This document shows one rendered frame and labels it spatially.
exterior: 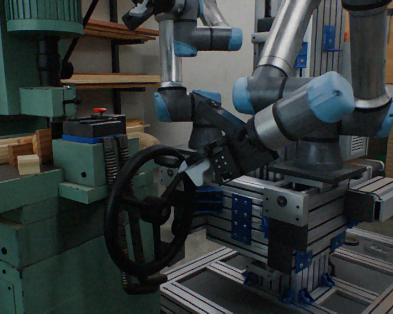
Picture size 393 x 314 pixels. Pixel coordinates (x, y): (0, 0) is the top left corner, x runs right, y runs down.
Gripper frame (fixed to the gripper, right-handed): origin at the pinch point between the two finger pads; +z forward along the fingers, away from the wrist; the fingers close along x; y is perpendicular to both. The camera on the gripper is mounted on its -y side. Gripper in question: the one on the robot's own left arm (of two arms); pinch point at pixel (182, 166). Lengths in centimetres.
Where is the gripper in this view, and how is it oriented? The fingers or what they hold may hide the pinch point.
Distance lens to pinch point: 81.4
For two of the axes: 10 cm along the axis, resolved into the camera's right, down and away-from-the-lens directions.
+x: 5.6, -1.7, 8.1
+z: -7.1, 4.0, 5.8
